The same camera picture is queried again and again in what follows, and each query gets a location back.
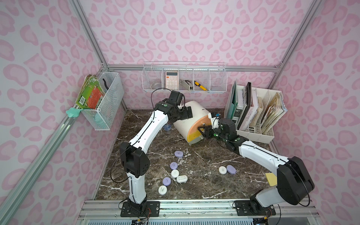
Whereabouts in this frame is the orange top drawer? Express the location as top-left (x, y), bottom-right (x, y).
top-left (187, 114), bottom-right (211, 135)

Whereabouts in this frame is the white drawer cabinet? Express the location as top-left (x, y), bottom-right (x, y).
top-left (174, 101), bottom-right (211, 144)

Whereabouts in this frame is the yellow drawer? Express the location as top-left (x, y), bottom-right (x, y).
top-left (187, 131), bottom-right (203, 144)

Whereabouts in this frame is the white earphone case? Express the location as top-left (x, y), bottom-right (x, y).
top-left (158, 185), bottom-right (167, 196)
top-left (218, 166), bottom-right (227, 175)
top-left (176, 175), bottom-right (188, 183)
top-left (171, 169), bottom-right (180, 179)

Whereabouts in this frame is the purple earphone case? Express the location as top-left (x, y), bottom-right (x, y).
top-left (170, 162), bottom-right (178, 170)
top-left (162, 177), bottom-right (172, 187)
top-left (226, 165), bottom-right (236, 175)
top-left (174, 151), bottom-right (184, 158)

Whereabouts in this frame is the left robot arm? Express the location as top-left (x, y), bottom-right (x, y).
top-left (120, 91), bottom-right (193, 213)

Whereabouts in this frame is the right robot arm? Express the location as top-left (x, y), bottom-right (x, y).
top-left (198, 117), bottom-right (315, 213)

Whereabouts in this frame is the grey stapler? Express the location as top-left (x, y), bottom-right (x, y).
top-left (180, 80), bottom-right (194, 91)

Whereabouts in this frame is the clear tape roll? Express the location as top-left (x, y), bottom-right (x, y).
top-left (151, 81), bottom-right (162, 90)

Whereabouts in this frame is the pink white calculator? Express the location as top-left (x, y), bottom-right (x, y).
top-left (165, 71), bottom-right (179, 90)

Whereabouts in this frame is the white file organizer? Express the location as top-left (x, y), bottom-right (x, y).
top-left (225, 82), bottom-right (288, 144)

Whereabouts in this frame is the yellow sticky note pad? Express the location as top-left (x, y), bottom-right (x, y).
top-left (265, 173), bottom-right (278, 187)

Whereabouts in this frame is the green red booklet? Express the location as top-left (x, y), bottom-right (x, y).
top-left (76, 75), bottom-right (106, 110)

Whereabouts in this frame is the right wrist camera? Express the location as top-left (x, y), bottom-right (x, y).
top-left (208, 112), bottom-right (220, 129)

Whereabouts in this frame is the white wire wall shelf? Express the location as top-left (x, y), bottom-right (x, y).
top-left (141, 61), bottom-right (227, 93)

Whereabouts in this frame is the white mesh wall basket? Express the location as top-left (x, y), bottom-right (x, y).
top-left (82, 72), bottom-right (124, 131)

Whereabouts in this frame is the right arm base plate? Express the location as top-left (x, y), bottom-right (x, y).
top-left (232, 200), bottom-right (276, 217)

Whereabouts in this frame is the mint green wall hook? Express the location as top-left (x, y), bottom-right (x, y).
top-left (66, 107), bottom-right (82, 118)

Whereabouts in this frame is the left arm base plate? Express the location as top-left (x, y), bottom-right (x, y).
top-left (118, 201), bottom-right (160, 217)

